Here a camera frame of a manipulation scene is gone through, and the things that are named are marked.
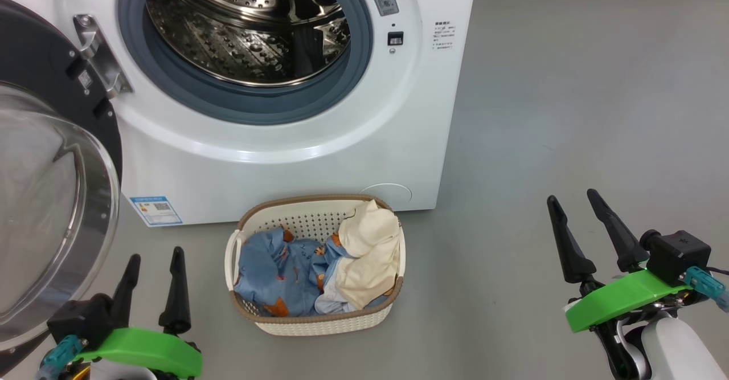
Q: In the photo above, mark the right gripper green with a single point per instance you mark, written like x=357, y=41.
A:
x=621, y=297

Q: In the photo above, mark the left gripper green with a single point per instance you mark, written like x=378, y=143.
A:
x=148, y=351

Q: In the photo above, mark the blue printed garment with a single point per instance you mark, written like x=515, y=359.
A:
x=273, y=277

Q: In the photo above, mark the round grey washing machine door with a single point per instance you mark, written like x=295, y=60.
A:
x=45, y=197

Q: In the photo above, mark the cream garment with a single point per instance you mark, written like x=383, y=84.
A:
x=370, y=254

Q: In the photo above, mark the white front-load washing machine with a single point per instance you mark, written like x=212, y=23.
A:
x=285, y=152

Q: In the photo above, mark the metal door hinge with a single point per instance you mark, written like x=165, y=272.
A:
x=99, y=55

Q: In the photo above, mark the stainless steel washing machine drum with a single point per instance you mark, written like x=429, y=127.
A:
x=245, y=27

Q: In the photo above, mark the black door latch socket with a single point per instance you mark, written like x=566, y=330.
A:
x=395, y=39

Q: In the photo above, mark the blue energy label sticker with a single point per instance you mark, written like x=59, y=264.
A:
x=155, y=211

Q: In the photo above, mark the cream basket with brown rim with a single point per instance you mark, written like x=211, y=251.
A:
x=319, y=326

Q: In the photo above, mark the round white filter cover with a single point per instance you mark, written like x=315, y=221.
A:
x=393, y=192

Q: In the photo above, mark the clear warning text sticker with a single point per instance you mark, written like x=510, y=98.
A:
x=443, y=35

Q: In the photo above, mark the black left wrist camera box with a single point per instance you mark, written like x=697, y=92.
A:
x=80, y=317

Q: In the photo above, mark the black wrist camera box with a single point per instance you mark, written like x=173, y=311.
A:
x=80, y=317
x=678, y=254

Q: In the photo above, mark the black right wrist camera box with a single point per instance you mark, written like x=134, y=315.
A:
x=678, y=254

